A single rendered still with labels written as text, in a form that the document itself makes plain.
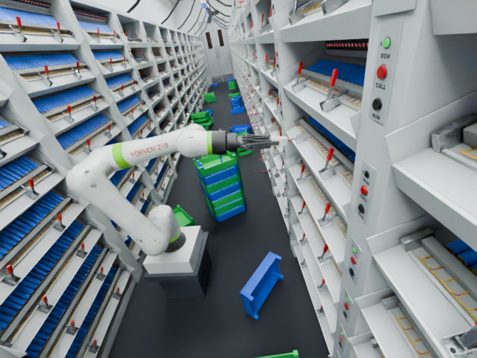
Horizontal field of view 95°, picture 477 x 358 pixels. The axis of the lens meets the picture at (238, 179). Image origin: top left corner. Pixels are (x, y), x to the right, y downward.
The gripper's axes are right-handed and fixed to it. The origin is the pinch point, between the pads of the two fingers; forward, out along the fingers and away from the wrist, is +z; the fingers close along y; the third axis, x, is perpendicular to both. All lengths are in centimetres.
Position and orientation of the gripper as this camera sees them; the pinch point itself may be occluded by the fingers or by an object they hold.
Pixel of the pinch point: (278, 140)
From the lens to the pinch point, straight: 89.5
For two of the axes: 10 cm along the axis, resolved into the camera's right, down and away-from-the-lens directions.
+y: 0.5, 5.2, -8.5
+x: -0.1, -8.5, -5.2
